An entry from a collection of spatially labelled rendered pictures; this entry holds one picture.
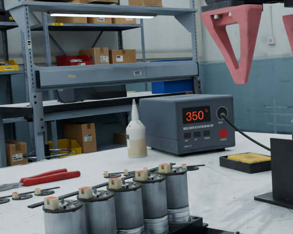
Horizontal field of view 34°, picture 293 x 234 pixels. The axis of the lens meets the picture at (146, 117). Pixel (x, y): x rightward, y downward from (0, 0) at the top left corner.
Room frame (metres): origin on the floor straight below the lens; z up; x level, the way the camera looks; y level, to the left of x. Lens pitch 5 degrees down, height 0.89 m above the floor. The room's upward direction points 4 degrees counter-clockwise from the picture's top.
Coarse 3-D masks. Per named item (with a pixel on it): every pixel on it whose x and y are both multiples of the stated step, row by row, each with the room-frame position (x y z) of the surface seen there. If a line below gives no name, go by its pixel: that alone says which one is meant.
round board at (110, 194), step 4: (100, 192) 0.32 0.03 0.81; (104, 192) 0.32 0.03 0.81; (108, 192) 0.32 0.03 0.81; (112, 192) 0.32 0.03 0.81; (76, 196) 0.31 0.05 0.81; (96, 196) 0.31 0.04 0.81; (100, 196) 0.31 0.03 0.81; (108, 196) 0.31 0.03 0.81; (112, 196) 0.31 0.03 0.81; (80, 200) 0.31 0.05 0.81; (84, 200) 0.31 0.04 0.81; (88, 200) 0.30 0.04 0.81; (92, 200) 0.30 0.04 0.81; (96, 200) 0.30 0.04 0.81; (100, 200) 0.30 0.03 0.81
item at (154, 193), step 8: (152, 176) 0.36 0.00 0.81; (144, 184) 0.35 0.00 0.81; (152, 184) 0.35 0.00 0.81; (160, 184) 0.35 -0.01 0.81; (144, 192) 0.35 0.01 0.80; (152, 192) 0.35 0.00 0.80; (160, 192) 0.35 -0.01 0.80; (144, 200) 0.35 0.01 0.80; (152, 200) 0.35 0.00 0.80; (160, 200) 0.35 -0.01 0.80; (144, 208) 0.35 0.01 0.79; (152, 208) 0.35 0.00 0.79; (160, 208) 0.35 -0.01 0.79; (144, 216) 0.35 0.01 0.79; (152, 216) 0.35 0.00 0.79; (160, 216) 0.35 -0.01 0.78; (144, 224) 0.35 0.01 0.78; (152, 224) 0.35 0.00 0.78; (160, 224) 0.35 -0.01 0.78; (152, 232) 0.35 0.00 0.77; (160, 232) 0.35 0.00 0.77
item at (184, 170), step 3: (174, 168) 0.39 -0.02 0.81; (177, 168) 0.39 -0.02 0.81; (180, 168) 0.39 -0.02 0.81; (183, 168) 0.39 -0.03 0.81; (156, 171) 0.38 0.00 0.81; (171, 171) 0.38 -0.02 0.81; (174, 171) 0.37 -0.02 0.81; (177, 171) 0.37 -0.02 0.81; (180, 171) 0.37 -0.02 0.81; (183, 171) 0.37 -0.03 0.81; (186, 171) 0.38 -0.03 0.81; (162, 174) 0.37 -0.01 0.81; (165, 174) 0.37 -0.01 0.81; (168, 174) 0.37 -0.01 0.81; (171, 174) 0.37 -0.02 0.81; (174, 174) 0.37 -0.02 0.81; (177, 174) 0.37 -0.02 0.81
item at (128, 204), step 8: (128, 184) 0.34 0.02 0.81; (120, 192) 0.33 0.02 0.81; (128, 192) 0.33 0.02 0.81; (136, 192) 0.33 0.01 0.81; (120, 200) 0.33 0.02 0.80; (128, 200) 0.33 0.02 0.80; (136, 200) 0.33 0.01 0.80; (120, 208) 0.33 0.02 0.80; (128, 208) 0.33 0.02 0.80; (136, 208) 0.33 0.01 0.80; (120, 216) 0.33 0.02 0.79; (128, 216) 0.33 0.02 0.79; (136, 216) 0.33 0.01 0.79; (120, 224) 0.33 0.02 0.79; (128, 224) 0.33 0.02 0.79; (136, 224) 0.33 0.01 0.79; (120, 232) 0.33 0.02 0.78; (128, 232) 0.33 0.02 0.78; (136, 232) 0.33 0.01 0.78; (144, 232) 0.34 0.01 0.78
